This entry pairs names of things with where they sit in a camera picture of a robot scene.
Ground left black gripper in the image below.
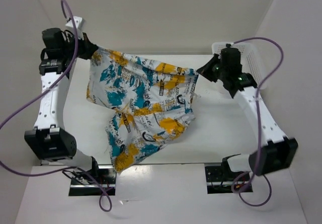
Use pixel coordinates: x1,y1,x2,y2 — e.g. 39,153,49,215
62,31,98,61

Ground white teal yellow patterned shorts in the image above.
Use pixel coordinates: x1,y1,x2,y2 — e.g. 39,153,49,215
87,48,198,173

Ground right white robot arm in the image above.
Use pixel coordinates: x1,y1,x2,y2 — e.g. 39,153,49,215
197,54,298,180

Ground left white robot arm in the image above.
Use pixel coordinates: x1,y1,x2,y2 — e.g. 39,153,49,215
24,28,101,184

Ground white perforated plastic basket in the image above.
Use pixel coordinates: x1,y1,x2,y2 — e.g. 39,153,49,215
211,42,267,85

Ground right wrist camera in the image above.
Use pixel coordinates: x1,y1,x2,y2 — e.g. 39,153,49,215
220,46,242,78

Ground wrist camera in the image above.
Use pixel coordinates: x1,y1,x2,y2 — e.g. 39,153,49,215
40,16,84,60
220,46,242,78

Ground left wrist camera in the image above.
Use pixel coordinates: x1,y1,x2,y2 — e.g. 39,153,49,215
40,16,84,60

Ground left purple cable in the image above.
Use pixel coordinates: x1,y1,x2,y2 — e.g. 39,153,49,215
0,0,112,212

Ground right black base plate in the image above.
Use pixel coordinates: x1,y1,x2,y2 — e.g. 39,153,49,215
204,163,242,194

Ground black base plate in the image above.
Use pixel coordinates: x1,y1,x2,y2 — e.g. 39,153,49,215
204,163,242,194
64,165,117,196

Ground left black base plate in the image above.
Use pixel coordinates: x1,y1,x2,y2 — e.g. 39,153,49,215
64,165,117,196

